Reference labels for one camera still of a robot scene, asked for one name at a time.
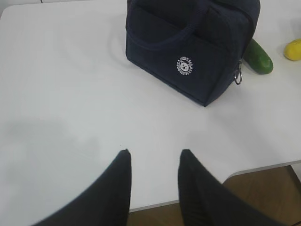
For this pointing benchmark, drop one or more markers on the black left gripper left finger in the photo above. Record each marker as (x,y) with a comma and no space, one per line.
(105,203)

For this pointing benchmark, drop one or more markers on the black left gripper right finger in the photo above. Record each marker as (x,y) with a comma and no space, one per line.
(204,201)

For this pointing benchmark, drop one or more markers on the navy blue lunch bag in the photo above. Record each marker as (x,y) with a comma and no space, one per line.
(194,46)

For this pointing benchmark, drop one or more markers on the green cucumber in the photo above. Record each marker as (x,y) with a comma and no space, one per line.
(258,59)

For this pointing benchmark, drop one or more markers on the yellow lemon-shaped item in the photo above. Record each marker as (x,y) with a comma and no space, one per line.
(292,50)

